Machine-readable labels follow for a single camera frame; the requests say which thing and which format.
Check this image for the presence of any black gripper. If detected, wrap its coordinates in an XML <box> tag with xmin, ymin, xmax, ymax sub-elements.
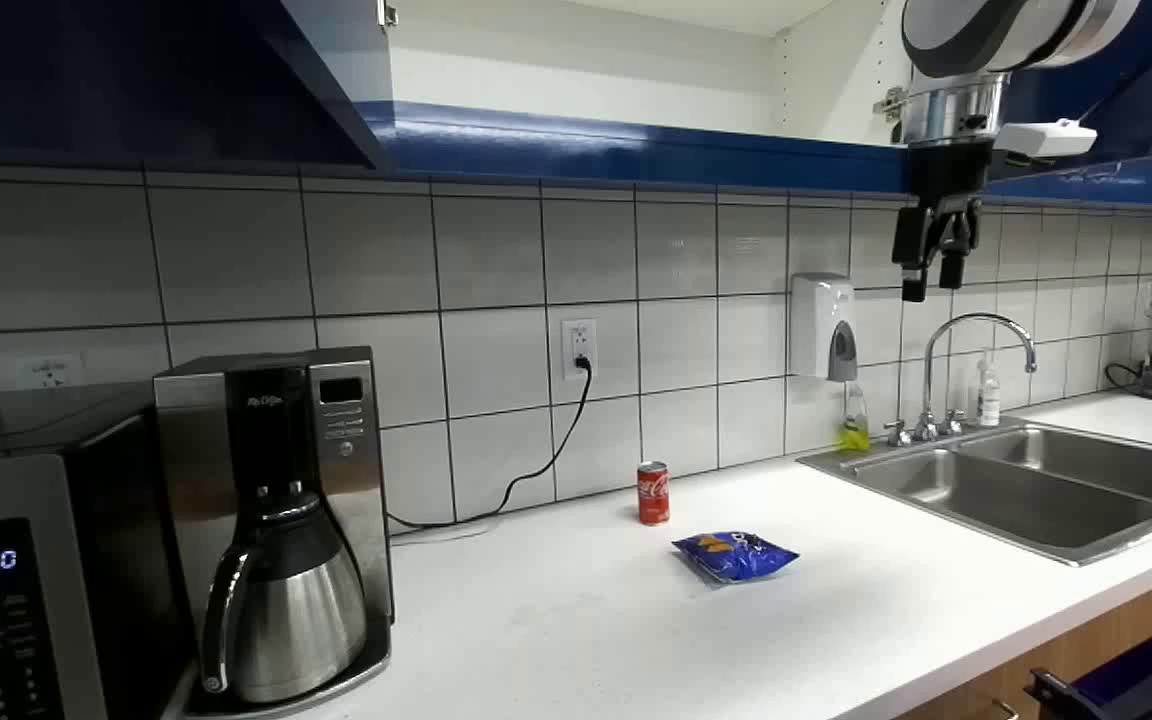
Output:
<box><xmin>892</xmin><ymin>144</ymin><xmax>994</xmax><ymax>305</ymax></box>

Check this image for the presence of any blue snack packet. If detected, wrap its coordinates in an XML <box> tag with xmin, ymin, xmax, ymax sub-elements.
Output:
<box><xmin>677</xmin><ymin>533</ymin><xmax>796</xmax><ymax>585</ymax></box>

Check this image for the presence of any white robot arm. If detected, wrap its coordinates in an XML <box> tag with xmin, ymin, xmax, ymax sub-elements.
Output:
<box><xmin>892</xmin><ymin>0</ymin><xmax>1142</xmax><ymax>305</ymax></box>

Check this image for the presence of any open blue upper cabinet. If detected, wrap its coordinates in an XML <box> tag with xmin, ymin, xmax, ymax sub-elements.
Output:
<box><xmin>0</xmin><ymin>0</ymin><xmax>1152</xmax><ymax>214</ymax></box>

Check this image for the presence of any blue cabinet door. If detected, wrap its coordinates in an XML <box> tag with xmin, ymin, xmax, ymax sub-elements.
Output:
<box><xmin>0</xmin><ymin>0</ymin><xmax>386</xmax><ymax>171</ymax></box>

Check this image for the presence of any white soap dispenser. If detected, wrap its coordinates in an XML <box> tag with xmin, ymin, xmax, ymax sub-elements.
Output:
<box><xmin>787</xmin><ymin>275</ymin><xmax>856</xmax><ymax>386</ymax></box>

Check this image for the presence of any small white bottle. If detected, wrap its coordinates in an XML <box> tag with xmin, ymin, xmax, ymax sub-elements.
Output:
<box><xmin>975</xmin><ymin>355</ymin><xmax>999</xmax><ymax>429</ymax></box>

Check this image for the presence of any chrome sink faucet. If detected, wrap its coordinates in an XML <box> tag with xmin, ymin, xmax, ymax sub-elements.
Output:
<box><xmin>890</xmin><ymin>308</ymin><xmax>1039</xmax><ymax>449</ymax></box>

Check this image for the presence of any yellow dish soap bottle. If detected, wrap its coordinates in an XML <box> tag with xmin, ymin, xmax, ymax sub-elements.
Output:
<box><xmin>835</xmin><ymin>386</ymin><xmax>872</xmax><ymax>456</ymax></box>

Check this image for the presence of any stainless steel double sink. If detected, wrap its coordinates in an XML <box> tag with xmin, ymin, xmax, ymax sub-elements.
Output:
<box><xmin>811</xmin><ymin>426</ymin><xmax>1152</xmax><ymax>566</ymax></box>

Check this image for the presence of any red soda can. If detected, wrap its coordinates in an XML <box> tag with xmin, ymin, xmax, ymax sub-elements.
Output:
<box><xmin>636</xmin><ymin>460</ymin><xmax>668</xmax><ymax>525</ymax></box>

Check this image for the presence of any blue bin under counter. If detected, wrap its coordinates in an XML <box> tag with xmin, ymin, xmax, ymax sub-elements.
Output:
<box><xmin>1027</xmin><ymin>640</ymin><xmax>1152</xmax><ymax>720</ymax></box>

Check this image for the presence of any black steel coffee maker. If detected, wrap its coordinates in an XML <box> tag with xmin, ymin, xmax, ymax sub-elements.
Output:
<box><xmin>152</xmin><ymin>345</ymin><xmax>396</xmax><ymax>716</ymax></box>

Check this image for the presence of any steel coffee carafe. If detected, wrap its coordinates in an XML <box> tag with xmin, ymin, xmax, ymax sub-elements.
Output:
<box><xmin>199</xmin><ymin>481</ymin><xmax>368</xmax><ymax>704</ymax></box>

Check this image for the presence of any black microwave oven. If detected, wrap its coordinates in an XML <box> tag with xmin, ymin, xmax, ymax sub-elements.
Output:
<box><xmin>0</xmin><ymin>386</ymin><xmax>194</xmax><ymax>720</ymax></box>

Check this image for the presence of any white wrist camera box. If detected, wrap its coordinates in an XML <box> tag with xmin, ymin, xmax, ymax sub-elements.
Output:
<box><xmin>998</xmin><ymin>120</ymin><xmax>1096</xmax><ymax>161</ymax></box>

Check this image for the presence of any white wall outlet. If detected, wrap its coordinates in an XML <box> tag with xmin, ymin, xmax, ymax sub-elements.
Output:
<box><xmin>561</xmin><ymin>321</ymin><xmax>596</xmax><ymax>386</ymax></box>

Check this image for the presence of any black power cord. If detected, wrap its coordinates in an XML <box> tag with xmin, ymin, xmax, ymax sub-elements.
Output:
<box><xmin>386</xmin><ymin>351</ymin><xmax>599</xmax><ymax>537</ymax></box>

